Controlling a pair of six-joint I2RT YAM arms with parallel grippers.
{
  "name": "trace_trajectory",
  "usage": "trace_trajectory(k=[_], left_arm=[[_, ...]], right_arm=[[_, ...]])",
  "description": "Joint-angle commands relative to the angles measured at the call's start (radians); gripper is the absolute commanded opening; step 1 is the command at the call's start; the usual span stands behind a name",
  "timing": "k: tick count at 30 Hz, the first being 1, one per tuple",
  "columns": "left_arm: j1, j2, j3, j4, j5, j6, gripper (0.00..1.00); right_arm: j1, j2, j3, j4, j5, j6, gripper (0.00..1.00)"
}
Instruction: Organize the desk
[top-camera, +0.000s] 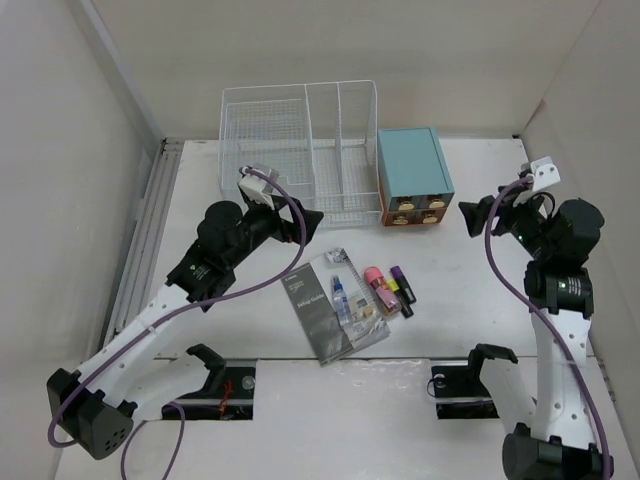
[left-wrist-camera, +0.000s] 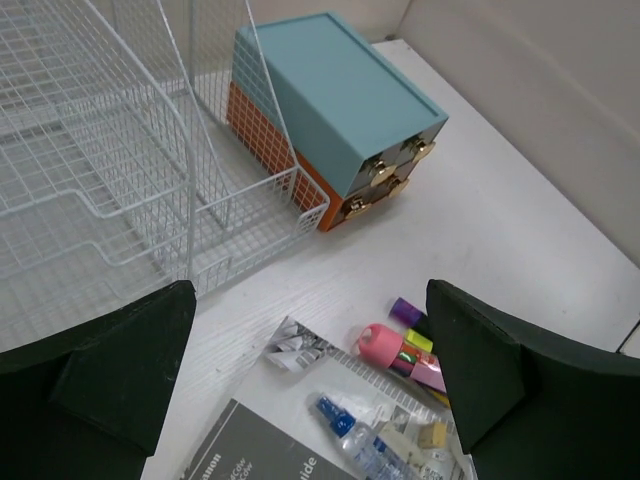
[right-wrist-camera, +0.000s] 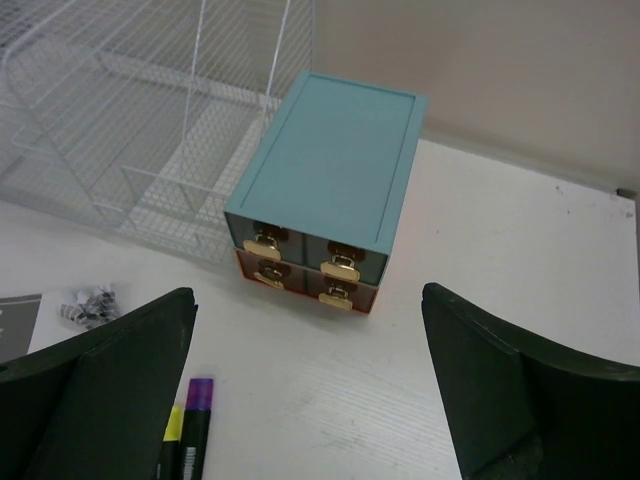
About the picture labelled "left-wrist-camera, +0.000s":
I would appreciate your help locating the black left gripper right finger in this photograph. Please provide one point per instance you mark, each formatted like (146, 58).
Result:
(529, 403)

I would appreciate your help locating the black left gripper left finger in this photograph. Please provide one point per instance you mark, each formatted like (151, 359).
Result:
(90, 402)

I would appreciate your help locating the pink glue stick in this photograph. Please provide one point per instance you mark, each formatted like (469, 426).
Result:
(385, 348)

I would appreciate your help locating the yellow cap highlighter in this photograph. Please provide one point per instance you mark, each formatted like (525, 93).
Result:
(418, 341)

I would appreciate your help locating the clear plastic bag with erasers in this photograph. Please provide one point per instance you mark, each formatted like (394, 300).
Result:
(297, 366)

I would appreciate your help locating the purple cap highlighter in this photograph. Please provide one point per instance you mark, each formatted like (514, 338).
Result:
(407, 314)

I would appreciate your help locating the grey Canon setup guide booklet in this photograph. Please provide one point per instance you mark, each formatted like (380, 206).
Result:
(242, 445)

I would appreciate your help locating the teal and orange drawer box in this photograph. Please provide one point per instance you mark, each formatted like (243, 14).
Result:
(312, 92)

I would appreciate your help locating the white wire mesh organizer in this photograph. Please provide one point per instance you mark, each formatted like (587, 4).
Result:
(141, 143)

